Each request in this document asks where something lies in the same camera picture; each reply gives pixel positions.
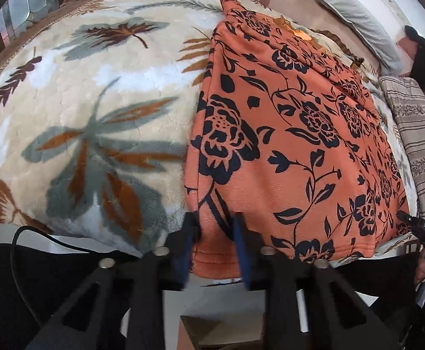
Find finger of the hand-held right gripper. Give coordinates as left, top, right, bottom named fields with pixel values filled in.
left=396, top=209, right=425, bottom=243

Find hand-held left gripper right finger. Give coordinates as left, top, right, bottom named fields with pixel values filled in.
left=229, top=211, right=404, bottom=350

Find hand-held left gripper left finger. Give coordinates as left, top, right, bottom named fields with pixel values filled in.
left=23, top=213, right=202, bottom=350

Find orange black floral garment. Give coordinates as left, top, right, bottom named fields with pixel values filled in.
left=184, top=0, right=413, bottom=279

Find person's right hand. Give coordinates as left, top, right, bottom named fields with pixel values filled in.
left=414, top=252, right=425, bottom=286

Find striped floral cushion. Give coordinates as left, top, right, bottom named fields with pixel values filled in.
left=378, top=76, right=425, bottom=223

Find person's black pants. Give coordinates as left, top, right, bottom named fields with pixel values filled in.
left=0, top=241, right=421, bottom=350

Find cream leaf-print plush blanket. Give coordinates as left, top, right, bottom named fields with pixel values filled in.
left=0, top=0, right=419, bottom=259

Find grey pillow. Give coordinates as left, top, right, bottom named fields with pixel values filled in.
left=307, top=0, right=404, bottom=75

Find wooden patterned-glass door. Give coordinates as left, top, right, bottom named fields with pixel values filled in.
left=0, top=0, right=58, bottom=41

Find black cable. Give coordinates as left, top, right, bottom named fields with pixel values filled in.
left=11, top=225, right=142, bottom=260

